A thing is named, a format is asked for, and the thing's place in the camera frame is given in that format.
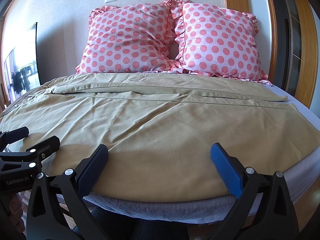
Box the khaki pants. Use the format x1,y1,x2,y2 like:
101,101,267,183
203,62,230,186
0,73,320,203

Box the operator left hand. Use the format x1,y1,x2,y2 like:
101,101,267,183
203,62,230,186
1,193,25,233

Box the lavender bed sheet mattress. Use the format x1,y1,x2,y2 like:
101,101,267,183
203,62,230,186
0,83,320,225

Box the black flat television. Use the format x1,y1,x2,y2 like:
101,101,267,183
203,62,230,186
3,23,40,102

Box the left polka dot pillow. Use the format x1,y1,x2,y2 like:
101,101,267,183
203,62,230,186
76,3,175,74

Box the polka dot pillow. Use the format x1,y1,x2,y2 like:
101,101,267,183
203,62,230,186
76,3,175,74
163,0,271,85

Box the right polka dot pillow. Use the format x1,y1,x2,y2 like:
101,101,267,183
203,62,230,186
163,0,271,85

